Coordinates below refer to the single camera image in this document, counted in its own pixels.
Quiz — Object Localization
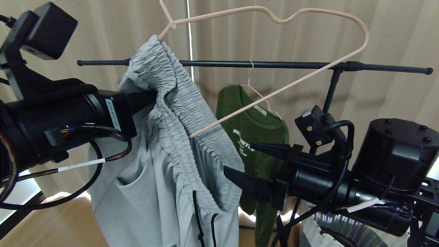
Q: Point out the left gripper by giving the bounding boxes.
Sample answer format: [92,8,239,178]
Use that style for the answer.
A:
[7,90,138,168]

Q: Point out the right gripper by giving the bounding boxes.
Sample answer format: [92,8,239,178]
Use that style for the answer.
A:
[224,143,357,211]

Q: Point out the green printed t-shirt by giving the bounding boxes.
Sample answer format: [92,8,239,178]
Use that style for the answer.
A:
[216,85,289,247]

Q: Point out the pink clothes hanger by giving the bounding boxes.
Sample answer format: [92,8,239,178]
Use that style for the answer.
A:
[158,0,370,138]
[240,62,282,120]

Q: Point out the pale grey shorts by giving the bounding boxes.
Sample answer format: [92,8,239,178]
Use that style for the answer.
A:
[87,34,245,247]

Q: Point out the white laundry basket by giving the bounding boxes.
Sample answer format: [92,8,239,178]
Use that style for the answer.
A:
[298,202,412,247]

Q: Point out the black clothes rack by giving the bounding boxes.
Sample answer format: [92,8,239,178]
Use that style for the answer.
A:
[77,59,433,247]

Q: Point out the beige curtain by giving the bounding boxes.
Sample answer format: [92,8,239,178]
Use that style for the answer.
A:
[0,0,439,220]

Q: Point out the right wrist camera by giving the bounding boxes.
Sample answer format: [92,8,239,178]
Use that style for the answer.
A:
[295,105,355,162]

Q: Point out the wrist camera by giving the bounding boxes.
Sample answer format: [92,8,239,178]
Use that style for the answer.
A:
[295,105,355,162]
[0,2,98,103]

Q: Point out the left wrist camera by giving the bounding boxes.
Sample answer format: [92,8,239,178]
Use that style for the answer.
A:
[0,2,98,103]

